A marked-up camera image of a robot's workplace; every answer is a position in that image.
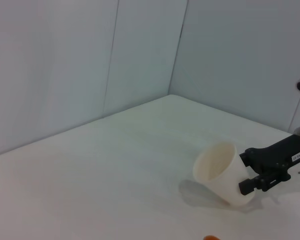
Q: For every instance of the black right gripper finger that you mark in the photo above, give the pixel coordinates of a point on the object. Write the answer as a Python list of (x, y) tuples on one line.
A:
[(247, 161), (250, 187)]

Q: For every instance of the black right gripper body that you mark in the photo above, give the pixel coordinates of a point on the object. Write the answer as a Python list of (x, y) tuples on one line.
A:
[(277, 157)]

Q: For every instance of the white paper cup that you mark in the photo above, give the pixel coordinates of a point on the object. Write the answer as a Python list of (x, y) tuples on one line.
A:
[(222, 175)]

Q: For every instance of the orange brown liquid stain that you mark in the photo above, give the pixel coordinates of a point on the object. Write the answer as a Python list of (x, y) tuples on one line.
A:
[(211, 238)]

